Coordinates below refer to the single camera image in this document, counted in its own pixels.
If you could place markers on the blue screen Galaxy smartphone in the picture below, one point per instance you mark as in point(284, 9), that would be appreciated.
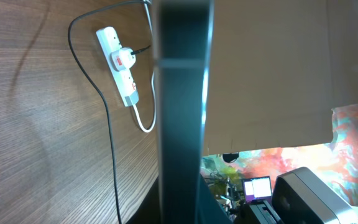
point(182, 33)

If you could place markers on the white USB charger plug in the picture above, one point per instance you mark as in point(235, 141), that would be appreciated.
point(123, 59)

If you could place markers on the white power strip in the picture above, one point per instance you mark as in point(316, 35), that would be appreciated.
point(109, 42)

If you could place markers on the glowing monitor screen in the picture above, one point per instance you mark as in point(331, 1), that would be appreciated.
point(257, 188)

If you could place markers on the grey box device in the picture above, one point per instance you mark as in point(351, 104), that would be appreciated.
point(300, 196)

